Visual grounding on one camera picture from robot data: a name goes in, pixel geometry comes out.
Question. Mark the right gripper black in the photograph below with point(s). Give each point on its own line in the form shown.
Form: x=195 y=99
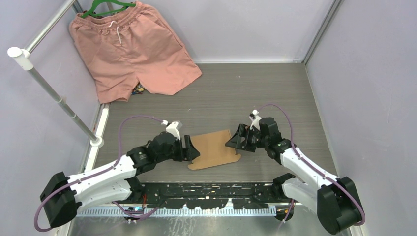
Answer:
x=244 y=131

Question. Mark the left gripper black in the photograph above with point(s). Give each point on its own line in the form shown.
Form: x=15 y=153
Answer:
x=190 y=152

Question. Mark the brown cardboard box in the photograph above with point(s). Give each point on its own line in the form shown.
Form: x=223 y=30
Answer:
x=213 y=151

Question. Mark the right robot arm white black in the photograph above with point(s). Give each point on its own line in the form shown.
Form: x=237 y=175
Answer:
x=333 y=199

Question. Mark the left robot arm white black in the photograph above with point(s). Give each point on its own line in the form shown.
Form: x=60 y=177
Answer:
x=65 y=196

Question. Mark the small colourful object under shorts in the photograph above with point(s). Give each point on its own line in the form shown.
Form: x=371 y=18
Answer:
x=139 y=89

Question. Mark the pink shorts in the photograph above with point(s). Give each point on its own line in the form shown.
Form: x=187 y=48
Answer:
x=133 y=47

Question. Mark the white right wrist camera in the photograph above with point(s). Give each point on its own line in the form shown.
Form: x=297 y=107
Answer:
x=255 y=118

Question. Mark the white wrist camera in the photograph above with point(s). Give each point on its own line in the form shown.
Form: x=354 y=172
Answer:
x=255 y=118
x=173 y=128

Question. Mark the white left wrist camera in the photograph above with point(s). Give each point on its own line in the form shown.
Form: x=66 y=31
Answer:
x=173 y=128

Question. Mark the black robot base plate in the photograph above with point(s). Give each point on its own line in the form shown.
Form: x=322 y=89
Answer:
x=209 y=195

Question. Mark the slotted aluminium rail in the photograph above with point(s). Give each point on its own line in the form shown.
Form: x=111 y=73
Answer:
x=113 y=211

